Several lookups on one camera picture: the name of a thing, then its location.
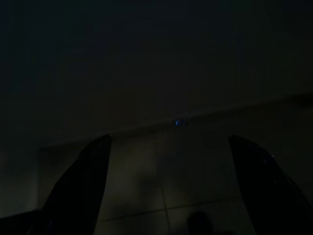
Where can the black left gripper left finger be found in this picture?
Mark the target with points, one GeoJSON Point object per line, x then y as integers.
{"type": "Point", "coordinates": [80, 195]}

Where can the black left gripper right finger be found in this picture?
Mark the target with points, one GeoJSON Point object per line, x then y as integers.
{"type": "Point", "coordinates": [269, 200]}

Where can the small blue indicator light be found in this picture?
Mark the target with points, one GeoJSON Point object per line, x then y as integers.
{"type": "Point", "coordinates": [178, 122]}

